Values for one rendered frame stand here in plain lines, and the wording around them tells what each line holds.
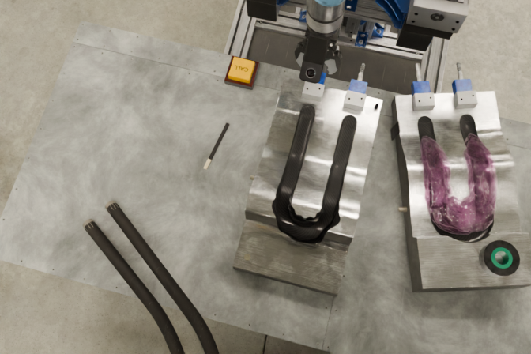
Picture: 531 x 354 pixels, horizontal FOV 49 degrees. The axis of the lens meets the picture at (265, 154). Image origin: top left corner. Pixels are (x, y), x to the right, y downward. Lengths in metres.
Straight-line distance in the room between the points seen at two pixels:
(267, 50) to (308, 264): 1.13
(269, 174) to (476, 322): 0.61
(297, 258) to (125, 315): 1.07
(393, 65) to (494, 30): 0.60
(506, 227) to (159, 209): 0.86
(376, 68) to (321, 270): 1.10
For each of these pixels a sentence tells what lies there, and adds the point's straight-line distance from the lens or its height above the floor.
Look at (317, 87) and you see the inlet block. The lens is 1.48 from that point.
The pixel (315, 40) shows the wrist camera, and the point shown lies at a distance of 1.24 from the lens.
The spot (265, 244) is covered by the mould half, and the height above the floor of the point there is 0.86.
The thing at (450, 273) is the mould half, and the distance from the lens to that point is 1.41.
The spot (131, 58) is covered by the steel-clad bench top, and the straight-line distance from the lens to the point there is 1.70.
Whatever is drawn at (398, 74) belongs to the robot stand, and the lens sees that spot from 2.32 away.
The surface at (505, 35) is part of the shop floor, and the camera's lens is 2.76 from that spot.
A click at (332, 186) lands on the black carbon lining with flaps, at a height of 0.90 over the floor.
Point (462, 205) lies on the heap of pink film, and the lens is 1.46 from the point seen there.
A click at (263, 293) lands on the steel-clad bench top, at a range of 1.46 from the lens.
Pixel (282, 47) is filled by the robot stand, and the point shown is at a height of 0.21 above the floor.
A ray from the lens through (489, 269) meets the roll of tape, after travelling 1.40.
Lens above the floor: 2.26
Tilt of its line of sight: 72 degrees down
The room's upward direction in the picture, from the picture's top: 5 degrees counter-clockwise
